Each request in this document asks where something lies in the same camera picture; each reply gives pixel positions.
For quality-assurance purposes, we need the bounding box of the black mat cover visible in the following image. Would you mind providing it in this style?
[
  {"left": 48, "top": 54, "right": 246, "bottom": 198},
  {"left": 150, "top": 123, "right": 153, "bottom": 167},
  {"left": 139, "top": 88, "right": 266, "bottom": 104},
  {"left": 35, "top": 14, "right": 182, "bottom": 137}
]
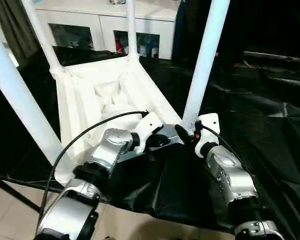
[{"left": 0, "top": 44, "right": 300, "bottom": 240}]

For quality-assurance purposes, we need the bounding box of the black case with gold label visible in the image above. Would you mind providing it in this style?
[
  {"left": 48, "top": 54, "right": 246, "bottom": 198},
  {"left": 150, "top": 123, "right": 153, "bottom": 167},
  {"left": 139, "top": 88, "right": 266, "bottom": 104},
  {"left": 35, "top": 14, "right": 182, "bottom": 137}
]
[{"left": 173, "top": 0, "right": 245, "bottom": 65}]

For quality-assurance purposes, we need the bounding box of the white cabinet with glass doors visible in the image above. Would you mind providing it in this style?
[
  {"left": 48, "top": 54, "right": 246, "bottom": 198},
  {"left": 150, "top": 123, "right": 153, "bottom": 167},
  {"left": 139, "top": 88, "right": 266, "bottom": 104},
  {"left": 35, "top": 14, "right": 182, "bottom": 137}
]
[{"left": 34, "top": 0, "right": 179, "bottom": 60}]

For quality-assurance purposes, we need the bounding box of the grey metal rod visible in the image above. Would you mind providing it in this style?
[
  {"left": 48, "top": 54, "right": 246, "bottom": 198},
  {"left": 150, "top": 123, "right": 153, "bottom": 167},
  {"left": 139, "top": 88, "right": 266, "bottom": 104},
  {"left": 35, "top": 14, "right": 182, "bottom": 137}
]
[{"left": 243, "top": 51, "right": 300, "bottom": 64}]

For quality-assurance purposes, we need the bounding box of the white plastic table top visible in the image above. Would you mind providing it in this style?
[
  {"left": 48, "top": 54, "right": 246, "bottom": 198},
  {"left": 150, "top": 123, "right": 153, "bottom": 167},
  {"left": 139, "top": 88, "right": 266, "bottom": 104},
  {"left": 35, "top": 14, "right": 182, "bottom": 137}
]
[{"left": 49, "top": 54, "right": 188, "bottom": 188}]

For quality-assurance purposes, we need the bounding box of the grey curtain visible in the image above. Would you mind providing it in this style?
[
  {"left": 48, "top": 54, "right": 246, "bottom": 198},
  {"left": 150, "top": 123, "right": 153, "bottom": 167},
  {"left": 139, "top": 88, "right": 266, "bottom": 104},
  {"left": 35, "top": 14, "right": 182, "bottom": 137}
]
[{"left": 0, "top": 0, "right": 41, "bottom": 61}]

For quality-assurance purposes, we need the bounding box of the black metal stand leg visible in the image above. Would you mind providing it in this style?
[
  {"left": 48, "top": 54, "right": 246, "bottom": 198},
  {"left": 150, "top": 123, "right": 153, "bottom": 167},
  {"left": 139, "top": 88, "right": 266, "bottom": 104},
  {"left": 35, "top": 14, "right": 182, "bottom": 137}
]
[{"left": 0, "top": 173, "right": 43, "bottom": 213}]

